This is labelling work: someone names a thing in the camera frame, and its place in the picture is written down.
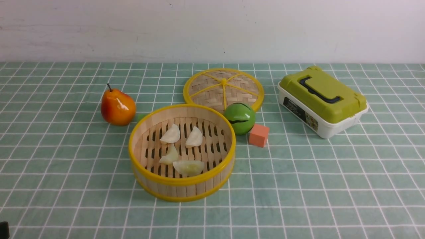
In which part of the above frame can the bamboo steamer tray yellow rim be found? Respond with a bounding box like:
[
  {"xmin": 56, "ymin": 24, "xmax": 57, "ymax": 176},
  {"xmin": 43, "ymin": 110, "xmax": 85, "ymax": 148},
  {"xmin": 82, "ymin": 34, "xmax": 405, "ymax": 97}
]
[{"xmin": 128, "ymin": 104, "xmax": 236, "ymax": 202}]

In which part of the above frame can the orange foam cube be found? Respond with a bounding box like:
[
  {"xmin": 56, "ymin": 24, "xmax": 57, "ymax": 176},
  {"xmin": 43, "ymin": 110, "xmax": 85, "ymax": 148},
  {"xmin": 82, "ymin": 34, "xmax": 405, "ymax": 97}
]
[{"xmin": 248, "ymin": 124, "xmax": 270, "ymax": 148}]

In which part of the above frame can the green lidded white plastic box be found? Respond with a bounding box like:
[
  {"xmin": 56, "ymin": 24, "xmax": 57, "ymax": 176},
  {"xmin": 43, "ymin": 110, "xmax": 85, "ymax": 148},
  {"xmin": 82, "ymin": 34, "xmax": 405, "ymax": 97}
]
[{"xmin": 277, "ymin": 66, "xmax": 369, "ymax": 139}]

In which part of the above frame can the small green block behind steamer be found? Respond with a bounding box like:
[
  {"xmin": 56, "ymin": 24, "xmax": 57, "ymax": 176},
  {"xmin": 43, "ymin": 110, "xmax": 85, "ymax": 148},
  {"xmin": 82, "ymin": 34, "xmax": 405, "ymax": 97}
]
[{"xmin": 136, "ymin": 114, "xmax": 148, "ymax": 121}]

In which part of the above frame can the green toy ball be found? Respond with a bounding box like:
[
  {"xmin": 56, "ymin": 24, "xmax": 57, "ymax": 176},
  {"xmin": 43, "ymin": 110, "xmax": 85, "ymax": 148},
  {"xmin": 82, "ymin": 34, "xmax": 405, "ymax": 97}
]
[{"xmin": 224, "ymin": 102, "xmax": 255, "ymax": 135}]

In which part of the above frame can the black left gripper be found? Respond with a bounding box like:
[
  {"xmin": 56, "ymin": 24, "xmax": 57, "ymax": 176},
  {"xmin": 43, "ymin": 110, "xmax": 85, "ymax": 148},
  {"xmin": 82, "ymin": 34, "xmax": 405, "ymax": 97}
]
[{"xmin": 0, "ymin": 221, "xmax": 10, "ymax": 239}]

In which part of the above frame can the translucent greenish dumpling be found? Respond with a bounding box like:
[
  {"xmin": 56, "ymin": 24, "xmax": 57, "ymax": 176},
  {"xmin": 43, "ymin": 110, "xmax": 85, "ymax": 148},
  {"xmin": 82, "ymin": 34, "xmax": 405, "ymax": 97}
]
[{"xmin": 173, "ymin": 160, "xmax": 205, "ymax": 177}]

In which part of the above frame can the pale dumpling bottom edge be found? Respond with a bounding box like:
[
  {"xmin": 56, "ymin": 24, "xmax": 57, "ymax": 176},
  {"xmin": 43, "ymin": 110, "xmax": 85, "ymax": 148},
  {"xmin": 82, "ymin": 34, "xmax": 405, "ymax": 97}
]
[{"xmin": 159, "ymin": 144, "xmax": 179, "ymax": 165}]

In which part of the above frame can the white dumpling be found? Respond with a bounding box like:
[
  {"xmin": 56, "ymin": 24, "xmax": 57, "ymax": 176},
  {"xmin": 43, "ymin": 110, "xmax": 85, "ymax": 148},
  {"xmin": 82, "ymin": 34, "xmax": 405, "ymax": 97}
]
[
  {"xmin": 185, "ymin": 126, "xmax": 203, "ymax": 148},
  {"xmin": 160, "ymin": 123, "xmax": 180, "ymax": 145}
]

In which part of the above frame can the woven bamboo steamer lid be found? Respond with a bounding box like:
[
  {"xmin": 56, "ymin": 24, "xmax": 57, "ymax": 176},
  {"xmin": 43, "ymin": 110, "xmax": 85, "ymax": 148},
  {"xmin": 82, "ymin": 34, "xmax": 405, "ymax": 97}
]
[{"xmin": 183, "ymin": 68, "xmax": 265, "ymax": 113}]

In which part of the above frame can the orange red toy pear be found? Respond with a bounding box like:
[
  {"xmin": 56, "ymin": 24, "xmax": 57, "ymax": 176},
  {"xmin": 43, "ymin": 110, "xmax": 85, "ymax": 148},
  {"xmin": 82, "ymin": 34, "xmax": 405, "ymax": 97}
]
[{"xmin": 101, "ymin": 83, "xmax": 136, "ymax": 126}]

